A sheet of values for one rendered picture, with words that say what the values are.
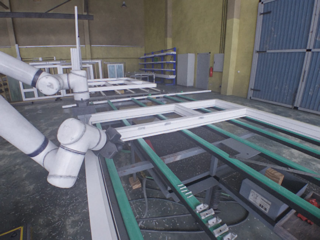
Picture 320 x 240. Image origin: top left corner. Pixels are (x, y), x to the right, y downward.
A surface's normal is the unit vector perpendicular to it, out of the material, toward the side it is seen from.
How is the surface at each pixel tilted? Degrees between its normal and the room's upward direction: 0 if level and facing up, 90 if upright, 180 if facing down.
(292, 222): 0
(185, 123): 90
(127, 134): 90
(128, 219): 0
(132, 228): 0
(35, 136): 78
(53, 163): 53
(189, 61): 90
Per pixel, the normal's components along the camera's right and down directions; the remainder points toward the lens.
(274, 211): -0.90, 0.15
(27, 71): 0.55, -0.10
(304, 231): 0.00, -0.95
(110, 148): -0.23, -0.29
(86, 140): 0.92, 0.24
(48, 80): 0.48, 0.19
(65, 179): 0.65, 0.09
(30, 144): 0.75, 0.30
